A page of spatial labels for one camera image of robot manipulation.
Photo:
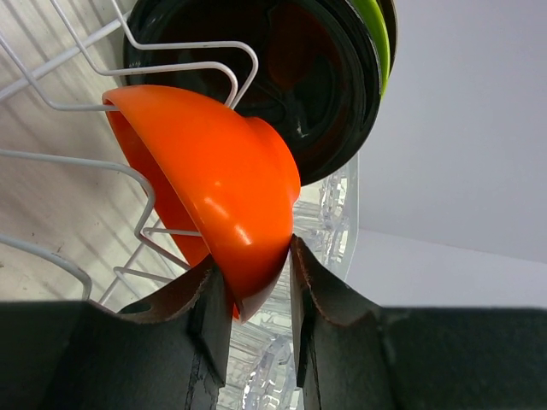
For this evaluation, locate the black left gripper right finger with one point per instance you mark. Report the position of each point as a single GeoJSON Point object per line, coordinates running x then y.
{"type": "Point", "coordinates": [351, 353]}

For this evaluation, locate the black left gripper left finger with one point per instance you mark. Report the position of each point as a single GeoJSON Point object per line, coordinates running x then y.
{"type": "Point", "coordinates": [166, 351]}

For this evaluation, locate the orange plastic bowl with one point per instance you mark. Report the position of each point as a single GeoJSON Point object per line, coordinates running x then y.
{"type": "Point", "coordinates": [225, 184]}

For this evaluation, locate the black plate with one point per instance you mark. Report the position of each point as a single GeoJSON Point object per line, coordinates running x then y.
{"type": "Point", "coordinates": [313, 70]}

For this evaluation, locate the lime green plate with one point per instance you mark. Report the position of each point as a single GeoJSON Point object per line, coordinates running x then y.
{"type": "Point", "coordinates": [372, 16]}

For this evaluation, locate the clear plastic dish tray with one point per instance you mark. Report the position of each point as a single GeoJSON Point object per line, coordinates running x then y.
{"type": "Point", "coordinates": [261, 364]}

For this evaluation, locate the white wire plate rack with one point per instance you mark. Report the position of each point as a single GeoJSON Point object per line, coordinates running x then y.
{"type": "Point", "coordinates": [76, 221]}

